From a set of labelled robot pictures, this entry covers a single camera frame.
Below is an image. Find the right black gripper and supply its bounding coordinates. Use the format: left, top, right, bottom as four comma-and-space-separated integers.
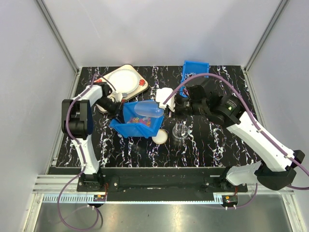
163, 94, 207, 121

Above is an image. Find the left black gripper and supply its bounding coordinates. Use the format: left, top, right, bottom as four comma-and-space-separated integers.
96, 97, 126, 127

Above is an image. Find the blue bin of star candies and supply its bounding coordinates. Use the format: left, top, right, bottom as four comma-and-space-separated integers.
110, 101, 164, 138

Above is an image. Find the clear plastic scoop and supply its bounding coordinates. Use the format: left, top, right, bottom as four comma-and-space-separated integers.
134, 101, 164, 118

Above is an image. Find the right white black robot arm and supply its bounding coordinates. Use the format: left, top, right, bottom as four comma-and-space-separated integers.
172, 75, 305, 192

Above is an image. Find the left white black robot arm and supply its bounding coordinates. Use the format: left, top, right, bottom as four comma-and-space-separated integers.
61, 81, 124, 191

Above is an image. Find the blue bin of wrapped candies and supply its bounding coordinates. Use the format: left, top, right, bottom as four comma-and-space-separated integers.
179, 60, 210, 98

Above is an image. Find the clear glass jar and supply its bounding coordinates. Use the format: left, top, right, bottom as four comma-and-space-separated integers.
172, 124, 189, 140

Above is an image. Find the strawberry pattern tray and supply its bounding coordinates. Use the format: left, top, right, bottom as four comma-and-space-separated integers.
94, 64, 149, 102

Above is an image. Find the white round jar lid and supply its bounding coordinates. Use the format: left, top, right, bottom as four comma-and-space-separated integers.
152, 129, 168, 145

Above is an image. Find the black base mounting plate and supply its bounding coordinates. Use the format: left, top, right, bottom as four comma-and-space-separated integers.
77, 167, 248, 196

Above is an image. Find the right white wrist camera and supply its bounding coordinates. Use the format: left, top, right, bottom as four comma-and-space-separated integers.
155, 87, 176, 112

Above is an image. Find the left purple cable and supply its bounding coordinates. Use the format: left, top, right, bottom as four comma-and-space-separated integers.
56, 73, 121, 230

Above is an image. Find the aluminium frame rail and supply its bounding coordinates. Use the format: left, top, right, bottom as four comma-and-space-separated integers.
32, 175, 294, 195

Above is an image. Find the white slotted cable duct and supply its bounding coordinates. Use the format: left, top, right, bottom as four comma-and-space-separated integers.
43, 192, 237, 204

